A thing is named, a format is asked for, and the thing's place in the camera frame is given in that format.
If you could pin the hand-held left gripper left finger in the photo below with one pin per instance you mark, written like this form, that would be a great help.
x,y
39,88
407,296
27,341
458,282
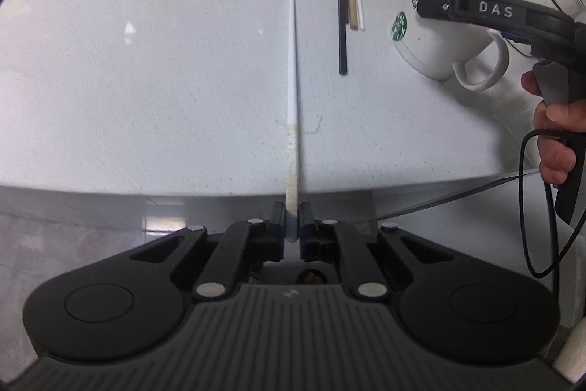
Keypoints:
x,y
278,230

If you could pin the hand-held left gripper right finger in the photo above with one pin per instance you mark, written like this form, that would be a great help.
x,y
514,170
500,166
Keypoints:
x,y
304,230

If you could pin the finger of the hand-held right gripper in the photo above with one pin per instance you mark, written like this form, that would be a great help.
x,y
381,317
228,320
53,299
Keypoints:
x,y
432,8

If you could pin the white ceramic mug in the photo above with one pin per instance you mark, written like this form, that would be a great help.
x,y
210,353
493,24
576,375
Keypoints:
x,y
435,47

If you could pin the black chopstick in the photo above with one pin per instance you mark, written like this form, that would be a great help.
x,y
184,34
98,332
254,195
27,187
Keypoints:
x,y
342,29

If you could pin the person's right hand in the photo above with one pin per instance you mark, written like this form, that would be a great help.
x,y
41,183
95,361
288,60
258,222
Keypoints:
x,y
556,162

